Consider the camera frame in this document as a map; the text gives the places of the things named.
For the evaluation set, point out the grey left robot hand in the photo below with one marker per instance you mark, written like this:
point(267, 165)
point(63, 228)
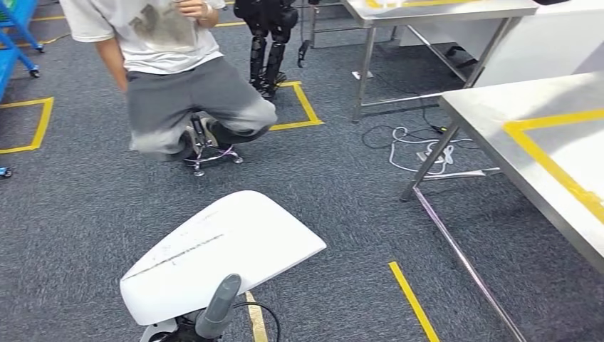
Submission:
point(222, 307)

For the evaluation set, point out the person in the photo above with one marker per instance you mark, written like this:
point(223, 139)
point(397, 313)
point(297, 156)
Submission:
point(165, 42)

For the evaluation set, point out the yellow floor tape strip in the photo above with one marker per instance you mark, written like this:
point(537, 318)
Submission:
point(257, 321)

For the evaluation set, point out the white curved plastic part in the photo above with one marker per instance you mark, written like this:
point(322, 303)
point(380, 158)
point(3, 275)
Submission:
point(222, 255)

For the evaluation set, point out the stainless steel table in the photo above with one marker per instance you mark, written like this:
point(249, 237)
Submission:
point(424, 12)

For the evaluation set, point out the black humanoid robot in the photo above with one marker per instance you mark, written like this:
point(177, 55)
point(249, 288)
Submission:
point(264, 52)

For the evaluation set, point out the stainless steel workbench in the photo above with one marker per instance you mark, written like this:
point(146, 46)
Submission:
point(495, 118)

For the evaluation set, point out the yellow tape square outline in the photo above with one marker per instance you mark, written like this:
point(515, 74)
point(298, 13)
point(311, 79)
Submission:
point(306, 106)
point(42, 122)

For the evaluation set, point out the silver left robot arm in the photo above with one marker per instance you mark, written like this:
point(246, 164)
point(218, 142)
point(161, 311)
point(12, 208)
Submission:
point(153, 330)

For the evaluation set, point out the chrome rolling stool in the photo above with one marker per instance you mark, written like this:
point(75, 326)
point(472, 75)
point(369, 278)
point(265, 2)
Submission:
point(207, 158)

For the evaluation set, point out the white power strip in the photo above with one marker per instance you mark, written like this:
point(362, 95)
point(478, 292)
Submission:
point(434, 156)

